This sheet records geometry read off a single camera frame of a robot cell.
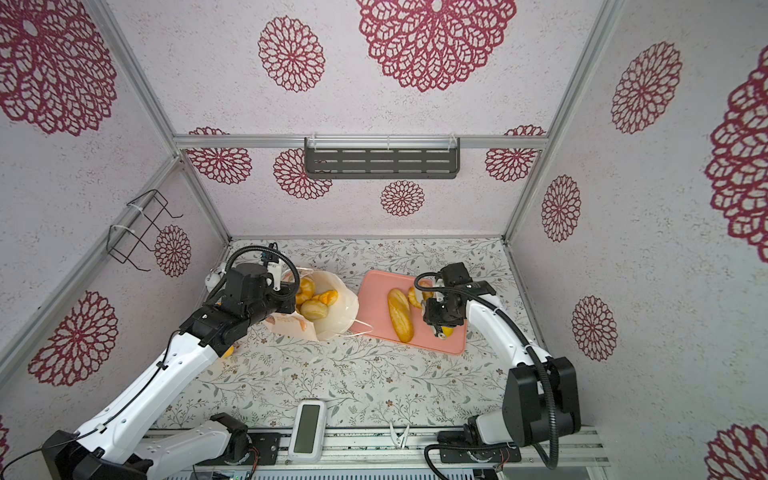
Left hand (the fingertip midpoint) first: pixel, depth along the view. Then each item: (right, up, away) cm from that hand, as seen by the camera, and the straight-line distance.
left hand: (294, 291), depth 77 cm
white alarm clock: (-30, +4, +18) cm, 36 cm away
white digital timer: (+4, -34, -4) cm, 35 cm away
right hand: (+36, -7, +9) cm, 38 cm away
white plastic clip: (+26, -37, -3) cm, 46 cm away
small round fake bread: (+2, -7, +12) cm, 14 cm away
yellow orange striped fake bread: (+6, -3, +16) cm, 18 cm away
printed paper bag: (+10, -10, +13) cm, 19 cm away
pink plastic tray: (+19, -11, +25) cm, 34 cm away
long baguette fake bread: (+28, -9, +18) cm, 35 cm away
